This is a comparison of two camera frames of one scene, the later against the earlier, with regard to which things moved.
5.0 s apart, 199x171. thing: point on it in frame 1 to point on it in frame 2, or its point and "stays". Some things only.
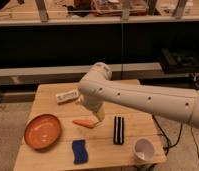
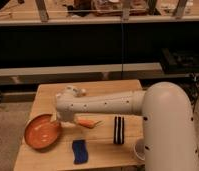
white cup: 144,149 stays
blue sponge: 80,151 stays
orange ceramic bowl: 43,131 stays
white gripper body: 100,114 to 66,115
